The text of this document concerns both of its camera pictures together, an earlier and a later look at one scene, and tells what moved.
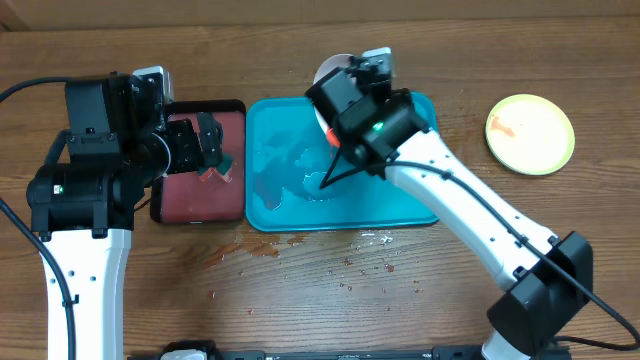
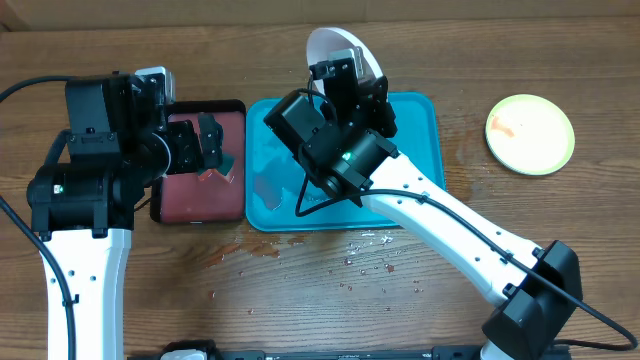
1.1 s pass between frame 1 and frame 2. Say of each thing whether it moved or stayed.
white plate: moved
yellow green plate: stayed
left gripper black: stayed
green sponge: stayed
